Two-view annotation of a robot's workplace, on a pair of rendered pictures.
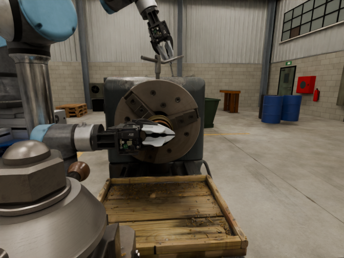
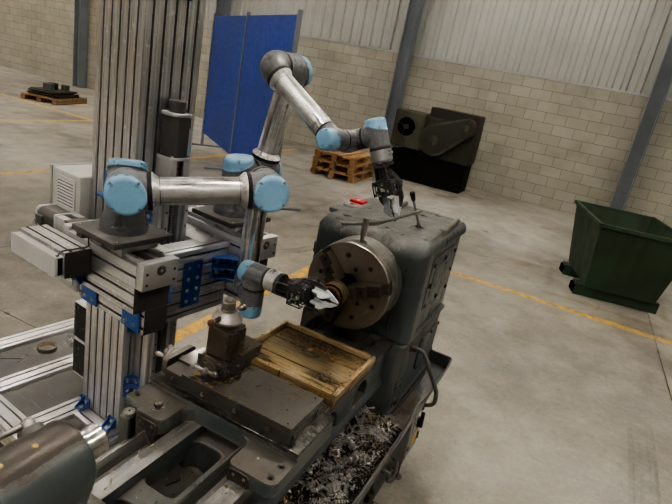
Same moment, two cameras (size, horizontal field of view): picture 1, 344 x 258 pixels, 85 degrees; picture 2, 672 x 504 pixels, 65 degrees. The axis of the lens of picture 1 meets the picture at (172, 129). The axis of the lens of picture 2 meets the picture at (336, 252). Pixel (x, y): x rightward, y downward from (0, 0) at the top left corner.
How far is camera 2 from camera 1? 123 cm
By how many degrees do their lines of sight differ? 28
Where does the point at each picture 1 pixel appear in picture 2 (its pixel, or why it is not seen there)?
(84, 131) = (271, 277)
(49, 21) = (268, 204)
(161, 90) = (357, 255)
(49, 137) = (249, 273)
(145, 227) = (285, 363)
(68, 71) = (365, 70)
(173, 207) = (317, 363)
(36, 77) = (256, 220)
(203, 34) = not seen: outside the picture
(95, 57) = (433, 48)
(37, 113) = (248, 248)
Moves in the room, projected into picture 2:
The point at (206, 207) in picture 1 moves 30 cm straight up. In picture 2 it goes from (340, 375) to (359, 287)
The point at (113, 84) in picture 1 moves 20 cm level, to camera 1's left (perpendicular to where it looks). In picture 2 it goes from (328, 225) to (286, 210)
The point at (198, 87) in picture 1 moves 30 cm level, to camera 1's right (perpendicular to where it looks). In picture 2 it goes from (417, 258) to (501, 287)
